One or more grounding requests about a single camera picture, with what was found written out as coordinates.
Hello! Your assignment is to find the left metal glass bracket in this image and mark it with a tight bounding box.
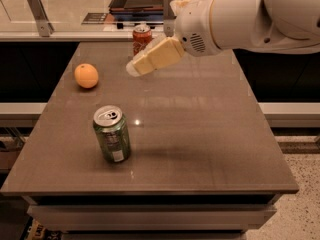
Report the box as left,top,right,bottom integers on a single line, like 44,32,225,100
27,0,54,37

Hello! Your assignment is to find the metal glass bracket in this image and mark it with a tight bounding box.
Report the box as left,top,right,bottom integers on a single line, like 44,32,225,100
27,0,54,37
163,0,175,37

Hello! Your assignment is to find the grey table drawer unit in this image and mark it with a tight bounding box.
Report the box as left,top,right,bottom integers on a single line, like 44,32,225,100
28,203,276,232

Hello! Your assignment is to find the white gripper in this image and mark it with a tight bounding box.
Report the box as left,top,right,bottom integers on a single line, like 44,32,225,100
126,0,221,77

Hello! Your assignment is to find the red cola can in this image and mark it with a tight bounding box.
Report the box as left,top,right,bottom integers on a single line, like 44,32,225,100
132,24,152,54

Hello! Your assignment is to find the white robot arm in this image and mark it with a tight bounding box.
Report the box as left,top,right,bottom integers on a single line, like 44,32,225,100
126,0,320,77

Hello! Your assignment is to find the middle metal glass bracket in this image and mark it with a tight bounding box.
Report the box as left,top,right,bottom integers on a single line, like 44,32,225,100
163,0,175,37

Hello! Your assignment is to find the orange fruit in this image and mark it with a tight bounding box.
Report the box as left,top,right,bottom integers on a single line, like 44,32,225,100
74,63,99,89

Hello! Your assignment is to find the dark tray stack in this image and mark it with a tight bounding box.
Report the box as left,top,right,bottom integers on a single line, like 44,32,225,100
108,0,175,16

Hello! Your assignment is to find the green soda can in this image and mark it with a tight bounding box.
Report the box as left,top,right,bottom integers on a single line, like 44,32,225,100
93,105,131,163

